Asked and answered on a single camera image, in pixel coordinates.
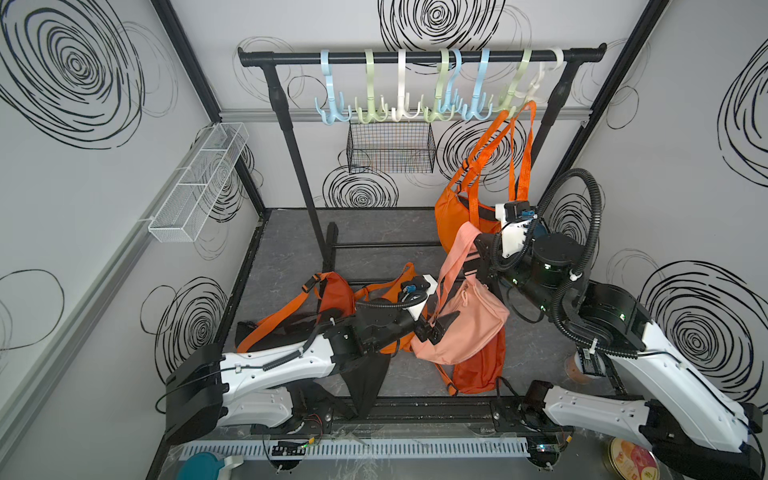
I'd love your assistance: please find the white slotted cable duct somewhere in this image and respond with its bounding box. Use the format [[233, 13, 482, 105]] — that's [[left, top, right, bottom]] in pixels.
[[179, 438, 530, 461]]

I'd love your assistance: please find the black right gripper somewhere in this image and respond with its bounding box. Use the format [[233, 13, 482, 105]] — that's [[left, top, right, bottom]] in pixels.
[[469, 229, 559, 318]]

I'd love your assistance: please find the right black frame post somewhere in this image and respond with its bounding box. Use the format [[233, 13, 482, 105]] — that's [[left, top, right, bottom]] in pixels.
[[544, 0, 670, 192]]

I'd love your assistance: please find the round printed tin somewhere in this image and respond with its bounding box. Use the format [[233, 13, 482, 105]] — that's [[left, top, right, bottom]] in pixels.
[[604, 438, 661, 480]]

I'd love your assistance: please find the left light green hook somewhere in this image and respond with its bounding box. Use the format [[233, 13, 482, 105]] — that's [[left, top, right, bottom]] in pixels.
[[354, 49, 388, 124]]

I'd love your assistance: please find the white swivel hook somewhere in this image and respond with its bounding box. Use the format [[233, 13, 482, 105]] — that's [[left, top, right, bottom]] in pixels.
[[523, 47, 565, 104]]

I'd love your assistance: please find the light blue swivel hook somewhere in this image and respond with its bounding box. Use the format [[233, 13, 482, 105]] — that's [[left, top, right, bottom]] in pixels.
[[461, 48, 493, 121]]

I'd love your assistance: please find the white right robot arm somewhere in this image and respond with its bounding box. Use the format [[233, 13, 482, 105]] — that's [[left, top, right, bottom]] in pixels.
[[470, 228, 767, 479]]

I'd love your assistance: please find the light green swivel hook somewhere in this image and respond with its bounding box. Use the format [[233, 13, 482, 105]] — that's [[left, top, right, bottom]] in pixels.
[[492, 48, 533, 116]]

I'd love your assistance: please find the black corrugated right cable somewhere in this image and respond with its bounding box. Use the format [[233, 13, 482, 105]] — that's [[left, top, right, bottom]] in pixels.
[[533, 167, 640, 360]]

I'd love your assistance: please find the dark grey clothes rack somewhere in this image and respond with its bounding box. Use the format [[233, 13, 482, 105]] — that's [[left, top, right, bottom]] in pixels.
[[237, 43, 607, 272]]

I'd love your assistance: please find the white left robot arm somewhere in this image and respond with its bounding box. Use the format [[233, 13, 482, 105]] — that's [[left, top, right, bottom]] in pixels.
[[164, 302, 457, 445]]

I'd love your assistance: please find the pink backpack bag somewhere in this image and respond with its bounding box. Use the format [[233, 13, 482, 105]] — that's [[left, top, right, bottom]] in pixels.
[[410, 222, 509, 365]]

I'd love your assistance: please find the leftmost light blue hook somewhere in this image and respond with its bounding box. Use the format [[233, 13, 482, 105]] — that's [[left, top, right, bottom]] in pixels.
[[315, 50, 352, 126]]

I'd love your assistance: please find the black wire basket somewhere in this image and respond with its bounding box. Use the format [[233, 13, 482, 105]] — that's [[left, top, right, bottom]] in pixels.
[[345, 122, 437, 174]]

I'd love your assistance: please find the middle light green hook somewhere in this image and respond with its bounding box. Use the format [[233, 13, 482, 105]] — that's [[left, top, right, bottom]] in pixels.
[[423, 48, 453, 124]]

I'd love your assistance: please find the black corrugated cable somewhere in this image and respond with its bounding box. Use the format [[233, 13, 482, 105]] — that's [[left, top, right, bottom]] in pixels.
[[356, 296, 421, 312], [533, 167, 640, 360]]

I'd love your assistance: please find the black corrugated left cable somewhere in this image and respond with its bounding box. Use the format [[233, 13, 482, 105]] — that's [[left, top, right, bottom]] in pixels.
[[356, 296, 421, 312]]

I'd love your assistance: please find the black corner frame post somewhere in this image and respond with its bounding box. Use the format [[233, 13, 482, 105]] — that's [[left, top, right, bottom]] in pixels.
[[150, 0, 268, 216]]

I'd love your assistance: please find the middle white hook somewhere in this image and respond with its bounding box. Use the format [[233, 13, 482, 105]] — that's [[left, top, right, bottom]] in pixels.
[[391, 49, 423, 122]]

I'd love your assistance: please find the black orange strap bag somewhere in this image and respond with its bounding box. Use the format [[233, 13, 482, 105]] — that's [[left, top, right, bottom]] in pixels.
[[235, 272, 398, 418]]

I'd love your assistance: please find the orange crescent shoulder bag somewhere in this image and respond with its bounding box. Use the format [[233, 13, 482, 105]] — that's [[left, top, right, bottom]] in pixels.
[[434, 101, 536, 253]]

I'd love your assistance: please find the aluminium wall rail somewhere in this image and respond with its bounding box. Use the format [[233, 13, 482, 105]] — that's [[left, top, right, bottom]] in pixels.
[[220, 106, 592, 123]]

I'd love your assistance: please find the white wire basket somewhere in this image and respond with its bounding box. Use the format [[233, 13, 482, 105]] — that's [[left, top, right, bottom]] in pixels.
[[148, 122, 249, 243]]

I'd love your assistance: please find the teal round lid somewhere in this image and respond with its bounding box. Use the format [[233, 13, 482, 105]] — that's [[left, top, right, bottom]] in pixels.
[[176, 452, 244, 480]]

